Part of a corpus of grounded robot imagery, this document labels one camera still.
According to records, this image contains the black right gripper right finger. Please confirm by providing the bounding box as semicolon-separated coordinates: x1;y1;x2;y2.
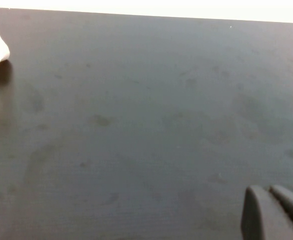
269;184;293;234

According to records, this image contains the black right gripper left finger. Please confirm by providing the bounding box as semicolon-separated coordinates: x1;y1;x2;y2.
240;185;293;240

